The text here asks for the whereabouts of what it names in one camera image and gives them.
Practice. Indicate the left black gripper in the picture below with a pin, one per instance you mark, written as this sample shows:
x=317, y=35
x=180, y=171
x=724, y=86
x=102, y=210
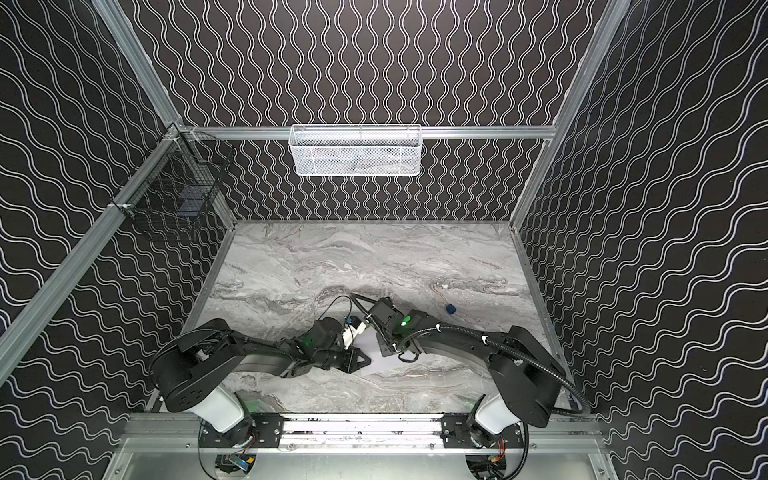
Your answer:
x=344, y=358

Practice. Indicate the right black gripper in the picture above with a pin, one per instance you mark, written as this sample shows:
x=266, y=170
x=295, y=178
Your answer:
x=380, y=335

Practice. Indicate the lavender envelope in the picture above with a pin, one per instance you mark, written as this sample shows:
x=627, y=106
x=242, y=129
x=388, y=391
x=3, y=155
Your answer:
x=368, y=344

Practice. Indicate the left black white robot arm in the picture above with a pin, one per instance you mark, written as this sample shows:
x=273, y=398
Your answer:
x=190, y=372

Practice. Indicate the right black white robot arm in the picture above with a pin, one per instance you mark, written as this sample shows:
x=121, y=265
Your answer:
x=527, y=377

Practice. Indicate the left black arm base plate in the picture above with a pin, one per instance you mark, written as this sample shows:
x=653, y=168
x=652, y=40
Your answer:
x=259, y=430

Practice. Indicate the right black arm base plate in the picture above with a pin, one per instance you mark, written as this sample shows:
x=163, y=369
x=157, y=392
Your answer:
x=458, y=431

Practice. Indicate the white wire mesh basket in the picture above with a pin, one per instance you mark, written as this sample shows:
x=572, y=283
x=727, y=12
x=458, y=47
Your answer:
x=356, y=150

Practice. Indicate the aluminium front rail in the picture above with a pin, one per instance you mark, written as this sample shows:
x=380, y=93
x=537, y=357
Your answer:
x=313, y=433

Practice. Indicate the black wire basket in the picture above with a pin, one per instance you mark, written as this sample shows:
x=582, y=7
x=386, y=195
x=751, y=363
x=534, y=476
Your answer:
x=176, y=202

